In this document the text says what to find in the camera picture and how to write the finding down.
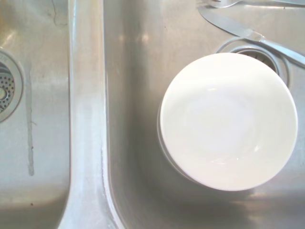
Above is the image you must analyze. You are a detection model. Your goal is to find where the metal sink drain flange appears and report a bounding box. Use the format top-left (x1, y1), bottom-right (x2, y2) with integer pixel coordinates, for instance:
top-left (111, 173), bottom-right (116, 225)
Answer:
top-left (215, 39), bottom-right (290, 87)

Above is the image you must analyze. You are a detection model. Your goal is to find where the stainless steel double sink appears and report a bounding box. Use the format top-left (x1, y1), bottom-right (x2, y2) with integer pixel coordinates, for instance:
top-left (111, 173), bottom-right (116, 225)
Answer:
top-left (0, 0), bottom-right (305, 229)

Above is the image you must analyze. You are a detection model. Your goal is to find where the perforated metal sink strainer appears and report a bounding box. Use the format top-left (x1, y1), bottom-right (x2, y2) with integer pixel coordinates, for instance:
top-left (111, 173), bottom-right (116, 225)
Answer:
top-left (0, 47), bottom-right (25, 124)

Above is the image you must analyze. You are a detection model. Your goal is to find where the silver table knife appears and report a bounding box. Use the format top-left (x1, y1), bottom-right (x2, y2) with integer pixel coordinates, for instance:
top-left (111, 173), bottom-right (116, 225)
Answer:
top-left (198, 6), bottom-right (305, 68)

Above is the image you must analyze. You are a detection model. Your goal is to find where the silver fork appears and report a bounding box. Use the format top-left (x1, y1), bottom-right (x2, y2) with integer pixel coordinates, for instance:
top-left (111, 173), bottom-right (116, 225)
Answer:
top-left (196, 0), bottom-right (246, 9)

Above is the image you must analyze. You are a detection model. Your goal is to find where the white ceramic bowl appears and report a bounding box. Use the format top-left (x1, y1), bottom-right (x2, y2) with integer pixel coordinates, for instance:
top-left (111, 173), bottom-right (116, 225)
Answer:
top-left (157, 52), bottom-right (299, 192)

